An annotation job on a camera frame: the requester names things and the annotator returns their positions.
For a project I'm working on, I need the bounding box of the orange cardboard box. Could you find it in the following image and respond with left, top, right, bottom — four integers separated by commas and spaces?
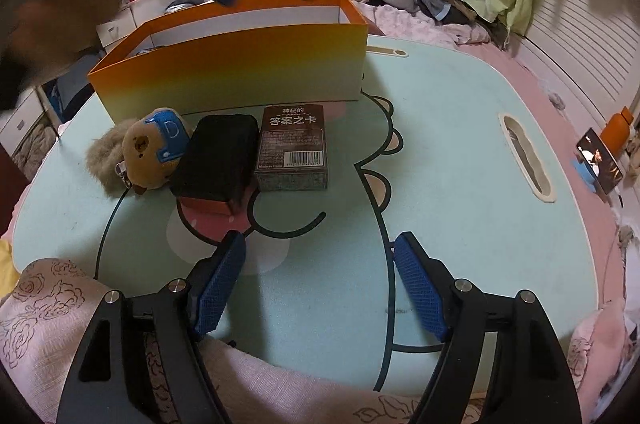
87, 0, 369, 125

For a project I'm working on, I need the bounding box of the pink fluffy blanket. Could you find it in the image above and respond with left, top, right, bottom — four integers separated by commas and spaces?
367, 1, 501, 49

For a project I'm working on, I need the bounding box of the white drawer cabinet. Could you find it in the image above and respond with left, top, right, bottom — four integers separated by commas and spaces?
0, 94, 56, 165

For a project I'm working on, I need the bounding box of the orange bottle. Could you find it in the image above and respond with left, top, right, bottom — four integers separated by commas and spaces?
600, 106, 636, 155

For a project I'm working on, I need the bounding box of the smartphone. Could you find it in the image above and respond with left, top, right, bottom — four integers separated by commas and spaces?
576, 128, 626, 195

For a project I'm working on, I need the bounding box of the black case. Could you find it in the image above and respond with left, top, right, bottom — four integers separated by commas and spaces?
169, 114, 260, 219

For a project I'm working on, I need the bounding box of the grey fur pompom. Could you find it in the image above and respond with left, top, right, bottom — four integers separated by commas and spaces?
86, 119, 136, 195

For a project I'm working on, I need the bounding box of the yellow cloth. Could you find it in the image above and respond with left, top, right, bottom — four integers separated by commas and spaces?
0, 236, 21, 299

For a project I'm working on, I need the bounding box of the dark blue chair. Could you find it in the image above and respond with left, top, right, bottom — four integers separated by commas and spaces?
50, 64, 96, 125

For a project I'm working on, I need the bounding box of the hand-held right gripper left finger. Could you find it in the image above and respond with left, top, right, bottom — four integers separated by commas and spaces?
56, 230, 248, 424

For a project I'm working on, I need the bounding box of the white slatted panel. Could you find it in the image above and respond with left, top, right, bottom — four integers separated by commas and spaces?
520, 0, 640, 125

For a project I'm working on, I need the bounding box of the white desk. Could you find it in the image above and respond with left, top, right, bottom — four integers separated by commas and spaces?
95, 0, 191, 54

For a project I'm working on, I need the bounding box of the pink bed sheet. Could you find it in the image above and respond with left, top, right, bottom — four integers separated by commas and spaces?
450, 24, 640, 424

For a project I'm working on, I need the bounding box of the blue phone stand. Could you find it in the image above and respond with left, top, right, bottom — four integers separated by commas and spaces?
571, 159, 601, 193

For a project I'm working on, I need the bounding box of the brown card box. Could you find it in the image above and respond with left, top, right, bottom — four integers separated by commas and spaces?
254, 104, 329, 192

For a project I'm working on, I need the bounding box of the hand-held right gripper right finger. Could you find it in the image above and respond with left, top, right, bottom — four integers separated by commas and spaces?
392, 231, 583, 424

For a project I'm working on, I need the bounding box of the beige quilted cloth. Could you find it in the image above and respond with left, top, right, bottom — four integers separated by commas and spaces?
10, 124, 56, 179

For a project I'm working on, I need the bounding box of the pink floral cloth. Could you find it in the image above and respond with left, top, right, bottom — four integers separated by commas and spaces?
0, 256, 631, 424

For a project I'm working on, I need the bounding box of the brown bear plush keychain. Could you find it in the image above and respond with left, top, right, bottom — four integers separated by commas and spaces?
121, 108, 193, 197

